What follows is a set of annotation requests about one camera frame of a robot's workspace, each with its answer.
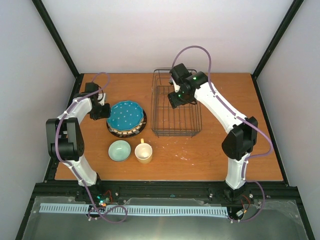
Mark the dark wire dish rack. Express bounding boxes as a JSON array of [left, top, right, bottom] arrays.
[[151, 68, 202, 137]]

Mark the teal polka dot plate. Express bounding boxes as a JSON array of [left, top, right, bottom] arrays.
[[106, 100, 144, 132]]

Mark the orange polka dot plate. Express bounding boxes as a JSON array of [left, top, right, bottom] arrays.
[[108, 118, 145, 135]]

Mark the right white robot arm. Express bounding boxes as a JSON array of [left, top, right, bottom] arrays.
[[167, 63, 258, 190]]

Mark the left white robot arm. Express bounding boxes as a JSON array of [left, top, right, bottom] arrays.
[[45, 82, 111, 202]]

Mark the black bottom plate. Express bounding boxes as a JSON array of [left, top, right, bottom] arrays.
[[106, 110, 147, 139]]

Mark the white blue striped plate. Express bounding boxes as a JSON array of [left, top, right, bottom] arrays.
[[108, 120, 147, 136]]

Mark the light green ceramic bowl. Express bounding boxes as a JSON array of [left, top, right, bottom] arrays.
[[108, 140, 131, 162]]

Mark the cream yellow mug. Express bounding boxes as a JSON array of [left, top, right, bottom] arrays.
[[134, 138, 153, 164]]

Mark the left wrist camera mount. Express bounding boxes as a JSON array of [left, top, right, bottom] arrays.
[[97, 93, 106, 106]]

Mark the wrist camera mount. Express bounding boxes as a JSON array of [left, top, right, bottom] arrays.
[[168, 77, 180, 93], [97, 93, 106, 106]]

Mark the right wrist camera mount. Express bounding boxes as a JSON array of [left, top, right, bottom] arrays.
[[168, 77, 180, 93]]

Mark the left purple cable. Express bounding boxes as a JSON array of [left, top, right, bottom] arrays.
[[54, 72, 128, 223]]

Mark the purple cable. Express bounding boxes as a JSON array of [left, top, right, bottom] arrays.
[[54, 72, 128, 223], [172, 45, 274, 223]]

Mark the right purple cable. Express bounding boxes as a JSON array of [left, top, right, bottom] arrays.
[[172, 45, 274, 223]]

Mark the light blue slotted cable duct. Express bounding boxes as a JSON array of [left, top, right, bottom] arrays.
[[38, 203, 229, 218]]

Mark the left black frame post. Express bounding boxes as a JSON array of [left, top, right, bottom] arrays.
[[32, 0, 80, 79]]

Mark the black frame post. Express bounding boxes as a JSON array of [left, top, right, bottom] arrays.
[[251, 0, 305, 78], [32, 0, 80, 79]]

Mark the black aluminium frame base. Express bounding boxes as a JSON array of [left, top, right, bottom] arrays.
[[16, 149, 315, 240]]

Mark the right black frame post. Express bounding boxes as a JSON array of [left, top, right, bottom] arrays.
[[251, 0, 305, 78]]

